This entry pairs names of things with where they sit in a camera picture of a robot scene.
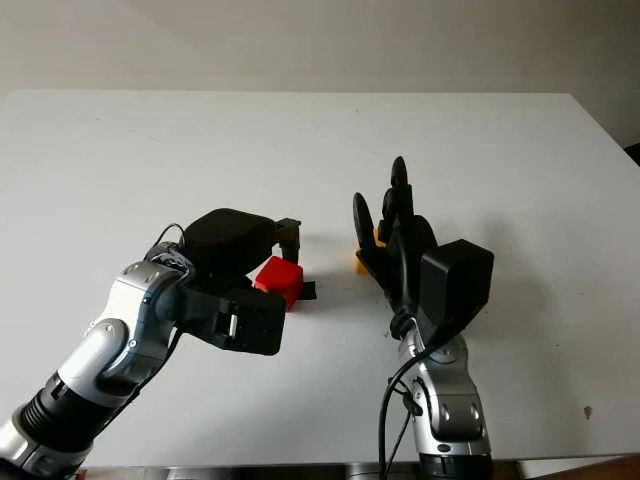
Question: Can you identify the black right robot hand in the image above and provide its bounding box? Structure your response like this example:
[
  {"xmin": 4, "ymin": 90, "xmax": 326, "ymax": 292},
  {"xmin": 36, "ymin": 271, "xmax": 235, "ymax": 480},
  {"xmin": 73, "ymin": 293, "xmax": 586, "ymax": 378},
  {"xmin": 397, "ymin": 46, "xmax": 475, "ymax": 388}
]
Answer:
[{"xmin": 352, "ymin": 155, "xmax": 441, "ymax": 342}]

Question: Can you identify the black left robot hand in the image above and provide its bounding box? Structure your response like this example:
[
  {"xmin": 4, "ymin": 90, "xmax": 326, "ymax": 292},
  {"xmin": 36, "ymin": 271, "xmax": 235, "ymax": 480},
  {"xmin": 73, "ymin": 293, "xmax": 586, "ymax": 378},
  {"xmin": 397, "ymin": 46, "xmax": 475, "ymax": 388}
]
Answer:
[{"xmin": 182, "ymin": 207, "xmax": 303, "ymax": 291}]

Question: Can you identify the yellow block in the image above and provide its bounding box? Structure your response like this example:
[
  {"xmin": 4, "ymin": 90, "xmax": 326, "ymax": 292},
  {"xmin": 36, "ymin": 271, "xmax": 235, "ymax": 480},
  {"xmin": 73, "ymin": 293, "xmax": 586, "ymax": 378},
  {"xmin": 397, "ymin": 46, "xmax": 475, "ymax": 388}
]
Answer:
[{"xmin": 353, "ymin": 227, "xmax": 389, "ymax": 274}]

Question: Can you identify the red block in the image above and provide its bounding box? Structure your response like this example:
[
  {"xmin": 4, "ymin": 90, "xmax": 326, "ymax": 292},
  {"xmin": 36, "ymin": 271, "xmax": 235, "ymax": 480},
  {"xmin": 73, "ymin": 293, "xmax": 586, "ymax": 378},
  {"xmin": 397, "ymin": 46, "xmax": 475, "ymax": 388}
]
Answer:
[{"xmin": 253, "ymin": 256, "xmax": 305, "ymax": 313}]

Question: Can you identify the dark robot torso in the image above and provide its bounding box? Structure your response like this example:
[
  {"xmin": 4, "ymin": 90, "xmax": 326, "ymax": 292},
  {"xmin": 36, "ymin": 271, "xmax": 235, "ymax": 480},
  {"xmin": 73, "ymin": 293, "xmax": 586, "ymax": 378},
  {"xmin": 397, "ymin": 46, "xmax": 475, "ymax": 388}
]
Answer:
[{"xmin": 79, "ymin": 462, "xmax": 422, "ymax": 480}]

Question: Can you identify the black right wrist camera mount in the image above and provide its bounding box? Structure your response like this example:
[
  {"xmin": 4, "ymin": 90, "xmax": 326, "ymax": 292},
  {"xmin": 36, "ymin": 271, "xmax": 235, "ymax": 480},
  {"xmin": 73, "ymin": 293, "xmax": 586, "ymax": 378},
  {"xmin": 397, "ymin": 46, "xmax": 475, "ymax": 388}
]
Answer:
[{"xmin": 418, "ymin": 238, "xmax": 495, "ymax": 347}]

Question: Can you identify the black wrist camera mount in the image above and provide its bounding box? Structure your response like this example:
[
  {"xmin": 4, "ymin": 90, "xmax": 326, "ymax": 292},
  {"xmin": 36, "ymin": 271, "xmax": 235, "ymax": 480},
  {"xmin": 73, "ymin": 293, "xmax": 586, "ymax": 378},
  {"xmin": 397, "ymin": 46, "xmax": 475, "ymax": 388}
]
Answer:
[
  {"xmin": 177, "ymin": 284, "xmax": 288, "ymax": 357},
  {"xmin": 418, "ymin": 238, "xmax": 495, "ymax": 347}
]

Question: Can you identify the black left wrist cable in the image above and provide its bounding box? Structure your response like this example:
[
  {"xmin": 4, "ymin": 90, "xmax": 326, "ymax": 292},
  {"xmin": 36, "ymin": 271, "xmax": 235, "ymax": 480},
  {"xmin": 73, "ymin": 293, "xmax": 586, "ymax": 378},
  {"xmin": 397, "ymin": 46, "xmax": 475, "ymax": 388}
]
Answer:
[{"xmin": 148, "ymin": 222, "xmax": 187, "ymax": 254}]

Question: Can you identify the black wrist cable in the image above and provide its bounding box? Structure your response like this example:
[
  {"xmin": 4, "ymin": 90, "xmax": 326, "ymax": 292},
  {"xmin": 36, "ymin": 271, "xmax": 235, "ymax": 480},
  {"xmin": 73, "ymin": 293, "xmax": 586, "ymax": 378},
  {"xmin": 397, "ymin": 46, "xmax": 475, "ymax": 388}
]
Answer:
[
  {"xmin": 148, "ymin": 222, "xmax": 187, "ymax": 254},
  {"xmin": 377, "ymin": 344, "xmax": 432, "ymax": 480}
]

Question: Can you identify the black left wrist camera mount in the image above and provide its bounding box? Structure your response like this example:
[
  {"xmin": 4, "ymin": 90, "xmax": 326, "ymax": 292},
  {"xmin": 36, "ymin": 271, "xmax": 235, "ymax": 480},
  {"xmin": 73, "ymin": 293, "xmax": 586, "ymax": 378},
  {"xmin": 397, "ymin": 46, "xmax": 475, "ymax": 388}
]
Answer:
[{"xmin": 177, "ymin": 284, "xmax": 288, "ymax": 357}]

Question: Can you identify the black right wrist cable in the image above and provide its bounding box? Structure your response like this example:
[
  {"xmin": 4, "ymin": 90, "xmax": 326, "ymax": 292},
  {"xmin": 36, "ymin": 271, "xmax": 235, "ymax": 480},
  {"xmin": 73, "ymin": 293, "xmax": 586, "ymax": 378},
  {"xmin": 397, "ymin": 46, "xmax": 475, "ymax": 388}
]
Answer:
[{"xmin": 377, "ymin": 344, "xmax": 432, "ymax": 480}]

